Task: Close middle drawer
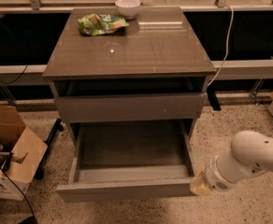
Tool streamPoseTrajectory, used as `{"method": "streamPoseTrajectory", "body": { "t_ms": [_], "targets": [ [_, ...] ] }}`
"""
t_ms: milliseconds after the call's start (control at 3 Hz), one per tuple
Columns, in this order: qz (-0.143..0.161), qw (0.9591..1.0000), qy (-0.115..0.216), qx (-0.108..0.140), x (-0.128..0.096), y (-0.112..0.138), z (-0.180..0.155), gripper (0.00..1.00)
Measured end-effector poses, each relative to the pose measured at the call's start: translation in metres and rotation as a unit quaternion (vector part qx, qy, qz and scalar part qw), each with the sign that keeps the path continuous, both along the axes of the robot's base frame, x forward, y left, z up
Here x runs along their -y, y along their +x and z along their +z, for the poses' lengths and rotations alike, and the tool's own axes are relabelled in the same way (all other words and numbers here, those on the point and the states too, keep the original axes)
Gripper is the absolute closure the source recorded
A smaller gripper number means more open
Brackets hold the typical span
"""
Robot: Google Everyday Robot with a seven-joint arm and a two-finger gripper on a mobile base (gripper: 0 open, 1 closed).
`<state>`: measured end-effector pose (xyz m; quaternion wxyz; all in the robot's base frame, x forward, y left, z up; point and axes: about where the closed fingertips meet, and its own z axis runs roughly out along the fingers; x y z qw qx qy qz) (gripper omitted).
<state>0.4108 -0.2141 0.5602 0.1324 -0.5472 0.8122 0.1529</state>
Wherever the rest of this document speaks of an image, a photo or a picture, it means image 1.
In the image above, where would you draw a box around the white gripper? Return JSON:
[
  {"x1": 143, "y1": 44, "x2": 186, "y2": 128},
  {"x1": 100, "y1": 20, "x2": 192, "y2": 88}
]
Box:
[{"x1": 190, "y1": 156, "x2": 236, "y2": 196}]

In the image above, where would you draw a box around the grey drawer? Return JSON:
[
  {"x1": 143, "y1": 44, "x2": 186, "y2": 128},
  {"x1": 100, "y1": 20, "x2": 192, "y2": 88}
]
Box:
[
  {"x1": 57, "y1": 119, "x2": 196, "y2": 203},
  {"x1": 50, "y1": 81, "x2": 206, "y2": 123}
]

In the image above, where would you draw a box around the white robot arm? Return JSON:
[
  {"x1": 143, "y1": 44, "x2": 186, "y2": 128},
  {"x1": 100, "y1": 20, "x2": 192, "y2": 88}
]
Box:
[{"x1": 190, "y1": 131, "x2": 273, "y2": 196}]

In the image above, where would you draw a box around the grey top drawer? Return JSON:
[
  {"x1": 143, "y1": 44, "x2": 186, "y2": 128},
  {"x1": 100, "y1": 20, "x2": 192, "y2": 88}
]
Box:
[{"x1": 50, "y1": 81, "x2": 206, "y2": 123}]

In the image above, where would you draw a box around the grey drawer cabinet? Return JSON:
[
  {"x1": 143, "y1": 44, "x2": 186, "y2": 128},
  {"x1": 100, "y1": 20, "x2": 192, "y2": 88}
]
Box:
[{"x1": 42, "y1": 6, "x2": 218, "y2": 142}]

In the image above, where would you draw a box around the black stand leg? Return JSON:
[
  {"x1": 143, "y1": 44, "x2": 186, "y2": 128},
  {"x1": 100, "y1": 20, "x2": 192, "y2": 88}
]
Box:
[{"x1": 34, "y1": 119, "x2": 64, "y2": 180}]

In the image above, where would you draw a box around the open cardboard box left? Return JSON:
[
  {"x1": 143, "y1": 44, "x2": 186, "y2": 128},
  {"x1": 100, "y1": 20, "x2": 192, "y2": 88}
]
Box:
[{"x1": 0, "y1": 105, "x2": 47, "y2": 201}]

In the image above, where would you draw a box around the white ceramic bowl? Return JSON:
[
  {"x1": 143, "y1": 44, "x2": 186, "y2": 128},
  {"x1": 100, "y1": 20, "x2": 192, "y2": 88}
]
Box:
[{"x1": 115, "y1": 0, "x2": 141, "y2": 19}]

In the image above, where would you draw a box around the green snack bag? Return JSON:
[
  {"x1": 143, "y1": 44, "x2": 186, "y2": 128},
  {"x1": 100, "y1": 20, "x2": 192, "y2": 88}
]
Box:
[{"x1": 78, "y1": 14, "x2": 129, "y2": 36}]

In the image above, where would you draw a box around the black bracket behind cabinet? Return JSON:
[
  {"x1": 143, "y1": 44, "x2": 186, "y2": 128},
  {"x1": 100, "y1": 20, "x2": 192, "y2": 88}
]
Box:
[{"x1": 207, "y1": 86, "x2": 221, "y2": 111}]

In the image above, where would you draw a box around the white cable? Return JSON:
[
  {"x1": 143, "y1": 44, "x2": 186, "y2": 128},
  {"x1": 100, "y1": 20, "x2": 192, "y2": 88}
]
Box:
[{"x1": 207, "y1": 4, "x2": 235, "y2": 89}]

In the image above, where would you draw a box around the black floor cable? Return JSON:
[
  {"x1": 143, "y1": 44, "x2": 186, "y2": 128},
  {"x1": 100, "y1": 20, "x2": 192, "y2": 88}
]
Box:
[{"x1": 0, "y1": 170, "x2": 39, "y2": 224}]

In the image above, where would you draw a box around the black cable left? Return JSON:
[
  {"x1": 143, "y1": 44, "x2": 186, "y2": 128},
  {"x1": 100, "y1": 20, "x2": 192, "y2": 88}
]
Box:
[{"x1": 0, "y1": 62, "x2": 30, "y2": 86}]

